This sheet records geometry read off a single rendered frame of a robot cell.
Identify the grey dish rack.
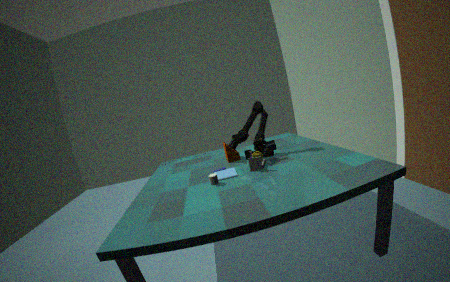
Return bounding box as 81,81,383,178
248,157,265,172

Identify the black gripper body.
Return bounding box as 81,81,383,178
245,146,274,160

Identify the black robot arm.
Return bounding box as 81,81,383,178
227,101,276,151

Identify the light blue flat mat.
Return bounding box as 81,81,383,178
214,168,238,181

